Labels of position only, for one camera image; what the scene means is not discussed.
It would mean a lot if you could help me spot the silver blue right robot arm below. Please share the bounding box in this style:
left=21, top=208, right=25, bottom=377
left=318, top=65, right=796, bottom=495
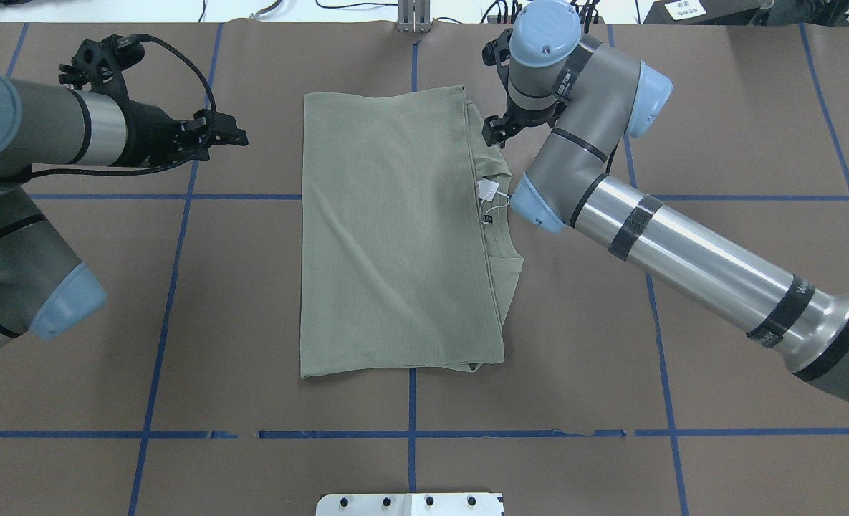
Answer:
left=482, top=1, right=849, bottom=403

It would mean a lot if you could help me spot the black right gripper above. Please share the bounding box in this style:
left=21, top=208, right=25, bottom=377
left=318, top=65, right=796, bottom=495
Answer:
left=481, top=104, right=561, bottom=149

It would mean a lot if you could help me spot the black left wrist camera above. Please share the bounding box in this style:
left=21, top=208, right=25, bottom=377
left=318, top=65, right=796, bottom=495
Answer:
left=58, top=34, right=145, bottom=100

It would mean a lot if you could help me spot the olive green long-sleeve shirt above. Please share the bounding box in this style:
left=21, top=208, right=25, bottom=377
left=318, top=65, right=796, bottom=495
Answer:
left=299, top=85, right=524, bottom=379

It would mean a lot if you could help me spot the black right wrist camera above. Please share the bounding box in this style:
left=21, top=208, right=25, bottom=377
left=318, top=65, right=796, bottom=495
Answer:
left=481, top=27, right=513, bottom=67

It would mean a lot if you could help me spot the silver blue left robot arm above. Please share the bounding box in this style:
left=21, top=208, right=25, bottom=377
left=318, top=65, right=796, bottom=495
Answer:
left=0, top=59, right=249, bottom=350

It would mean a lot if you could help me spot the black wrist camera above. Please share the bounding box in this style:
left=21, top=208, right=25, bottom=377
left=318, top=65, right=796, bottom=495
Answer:
left=58, top=34, right=145, bottom=100
left=481, top=27, right=513, bottom=67

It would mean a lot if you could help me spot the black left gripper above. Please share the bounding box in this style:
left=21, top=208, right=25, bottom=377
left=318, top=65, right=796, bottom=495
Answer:
left=120, top=101, right=249, bottom=168

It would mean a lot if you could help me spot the grey aluminium frame post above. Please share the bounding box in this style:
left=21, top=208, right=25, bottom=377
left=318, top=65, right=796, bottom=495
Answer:
left=397, top=0, right=433, bottom=34

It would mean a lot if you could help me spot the white paper hang tag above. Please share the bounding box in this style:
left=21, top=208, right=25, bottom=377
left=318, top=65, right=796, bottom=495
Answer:
left=476, top=178, right=499, bottom=202

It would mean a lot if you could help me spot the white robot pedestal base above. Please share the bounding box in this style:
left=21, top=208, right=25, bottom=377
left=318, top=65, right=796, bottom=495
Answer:
left=315, top=492, right=505, bottom=515

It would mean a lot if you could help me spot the black device with label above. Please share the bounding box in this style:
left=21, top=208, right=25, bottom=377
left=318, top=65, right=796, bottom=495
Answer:
left=641, top=1, right=774, bottom=26

